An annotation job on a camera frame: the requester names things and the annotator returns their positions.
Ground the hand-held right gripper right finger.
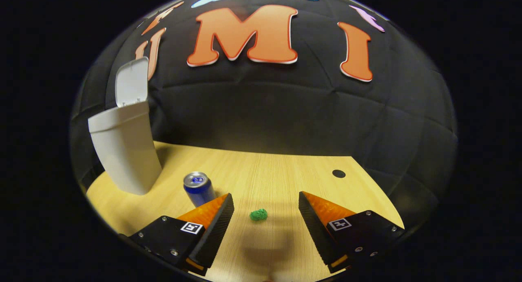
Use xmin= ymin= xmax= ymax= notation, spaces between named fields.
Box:
xmin=299 ymin=191 xmax=405 ymax=274

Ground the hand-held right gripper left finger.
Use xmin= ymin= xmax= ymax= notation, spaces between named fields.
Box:
xmin=118 ymin=193 xmax=235 ymax=277

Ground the blue pop can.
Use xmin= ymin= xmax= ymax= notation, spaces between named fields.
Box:
xmin=183 ymin=172 xmax=217 ymax=207

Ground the white desktop garbage bin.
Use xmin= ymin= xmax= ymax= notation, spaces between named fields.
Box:
xmin=88 ymin=57 xmax=163 ymax=196

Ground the wooden desktop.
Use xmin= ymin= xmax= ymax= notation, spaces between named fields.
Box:
xmin=86 ymin=141 xmax=405 ymax=282

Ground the black backdrop cloth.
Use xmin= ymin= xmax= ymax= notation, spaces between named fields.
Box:
xmin=69 ymin=0 xmax=458 ymax=217

